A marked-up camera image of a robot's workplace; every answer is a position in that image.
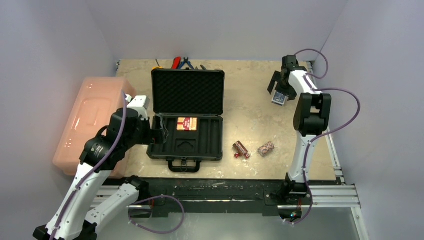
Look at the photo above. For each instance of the blue handled cutters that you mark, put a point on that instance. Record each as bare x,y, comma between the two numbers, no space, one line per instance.
186,62

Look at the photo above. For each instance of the red Texas Hold'em card deck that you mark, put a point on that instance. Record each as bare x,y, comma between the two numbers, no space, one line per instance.
187,124

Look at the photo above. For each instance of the yellow tape measure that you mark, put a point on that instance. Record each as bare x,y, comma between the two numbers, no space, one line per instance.
157,67

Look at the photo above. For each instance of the blue playing card deck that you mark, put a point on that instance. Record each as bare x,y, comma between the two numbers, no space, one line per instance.
278,98

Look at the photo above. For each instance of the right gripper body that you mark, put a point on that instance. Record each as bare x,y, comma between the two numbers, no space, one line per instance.
280,84

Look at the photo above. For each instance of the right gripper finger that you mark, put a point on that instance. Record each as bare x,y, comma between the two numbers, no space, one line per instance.
274,81
290,93

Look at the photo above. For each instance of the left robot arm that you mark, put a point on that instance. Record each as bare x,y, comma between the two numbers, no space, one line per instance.
75,219

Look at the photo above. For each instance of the black poker carrying case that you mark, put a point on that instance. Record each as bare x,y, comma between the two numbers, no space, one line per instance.
179,93

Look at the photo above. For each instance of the orange plastic storage bin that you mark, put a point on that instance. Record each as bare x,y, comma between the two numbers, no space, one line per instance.
97,100

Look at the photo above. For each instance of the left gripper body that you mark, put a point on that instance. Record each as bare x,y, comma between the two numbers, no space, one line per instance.
156,135

